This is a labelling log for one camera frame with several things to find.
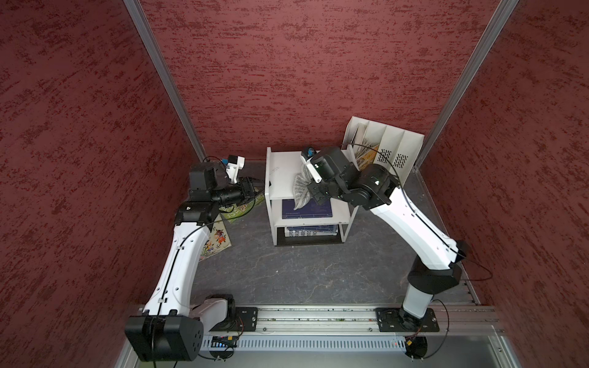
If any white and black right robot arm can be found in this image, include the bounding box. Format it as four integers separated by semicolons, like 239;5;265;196
301;147;469;330

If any green treehouse paperback book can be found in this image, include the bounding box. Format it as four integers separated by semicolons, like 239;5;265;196
223;194;265;222

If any white blue magazine in holder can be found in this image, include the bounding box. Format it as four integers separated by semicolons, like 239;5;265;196
342;117;369;147

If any grey striped fluffy cloth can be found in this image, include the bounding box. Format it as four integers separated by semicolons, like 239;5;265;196
292;165;313;210

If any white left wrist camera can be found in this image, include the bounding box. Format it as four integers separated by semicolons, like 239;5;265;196
222;155;245;184

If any aluminium mounting rail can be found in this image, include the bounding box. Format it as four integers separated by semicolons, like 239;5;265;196
205;301;505;337

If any left aluminium corner post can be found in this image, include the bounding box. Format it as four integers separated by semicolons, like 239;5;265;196
124;0;206;161

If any navy blue book middle shelf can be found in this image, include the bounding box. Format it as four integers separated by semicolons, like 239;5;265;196
282;199;333;219

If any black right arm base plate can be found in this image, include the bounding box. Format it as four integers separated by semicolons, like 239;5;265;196
374;308;440;334

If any white ventilation grille strip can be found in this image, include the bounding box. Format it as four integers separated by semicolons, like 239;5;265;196
202;335;406;353

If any yellow illustrated book in holder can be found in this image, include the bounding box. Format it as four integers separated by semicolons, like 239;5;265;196
354;145;379;170

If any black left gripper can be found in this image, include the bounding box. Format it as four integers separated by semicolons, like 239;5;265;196
210;175;271;207

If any aluminium corner post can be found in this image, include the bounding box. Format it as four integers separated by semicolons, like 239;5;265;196
124;0;206;161
414;0;518;171

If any white three-tier bookshelf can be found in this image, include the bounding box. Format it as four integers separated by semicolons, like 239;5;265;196
264;146;360;247

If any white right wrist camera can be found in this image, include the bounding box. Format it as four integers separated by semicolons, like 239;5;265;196
301;147;322;183

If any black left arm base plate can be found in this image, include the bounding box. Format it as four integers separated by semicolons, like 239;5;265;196
211;307;259;333

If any right aluminium corner post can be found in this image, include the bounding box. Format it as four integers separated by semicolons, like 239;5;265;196
414;0;518;171

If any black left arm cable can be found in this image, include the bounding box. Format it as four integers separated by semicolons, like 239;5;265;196
149;155;259;368

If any white perforated magazine file holder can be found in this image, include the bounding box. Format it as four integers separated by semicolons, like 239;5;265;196
345;120;425;185

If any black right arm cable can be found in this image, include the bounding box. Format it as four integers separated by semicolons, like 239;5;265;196
342;142;493;360

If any illustrated children's picture book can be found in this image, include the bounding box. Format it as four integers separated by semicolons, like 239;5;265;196
199;216;232;261

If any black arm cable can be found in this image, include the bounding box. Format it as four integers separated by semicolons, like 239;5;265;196
342;142;493;360
149;155;259;368

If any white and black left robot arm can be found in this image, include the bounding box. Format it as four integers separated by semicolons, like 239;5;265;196
124;156;259;364

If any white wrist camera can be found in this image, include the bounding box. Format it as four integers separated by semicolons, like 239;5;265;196
222;155;245;184
301;147;322;183

